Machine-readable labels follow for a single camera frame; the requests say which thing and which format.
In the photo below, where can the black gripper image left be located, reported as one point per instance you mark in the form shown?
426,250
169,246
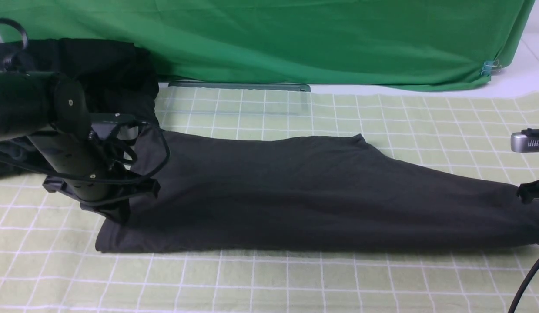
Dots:
111,201

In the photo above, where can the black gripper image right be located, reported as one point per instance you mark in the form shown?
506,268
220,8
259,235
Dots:
528,192

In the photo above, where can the dark gray long-sleeve shirt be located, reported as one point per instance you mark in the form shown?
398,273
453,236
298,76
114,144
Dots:
314,193

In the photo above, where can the light green checkered tablecloth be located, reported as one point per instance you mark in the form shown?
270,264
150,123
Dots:
48,263

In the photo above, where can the pile of black clothes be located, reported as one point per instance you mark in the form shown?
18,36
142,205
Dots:
116,77

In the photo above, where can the blue binder clip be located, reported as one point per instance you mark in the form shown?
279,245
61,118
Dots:
490,68

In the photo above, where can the green backdrop cloth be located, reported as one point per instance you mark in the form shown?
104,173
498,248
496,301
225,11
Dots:
416,45

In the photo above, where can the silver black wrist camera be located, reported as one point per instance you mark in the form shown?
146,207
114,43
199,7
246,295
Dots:
525,141

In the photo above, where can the black cable image right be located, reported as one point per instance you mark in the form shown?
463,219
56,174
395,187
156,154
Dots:
523,286

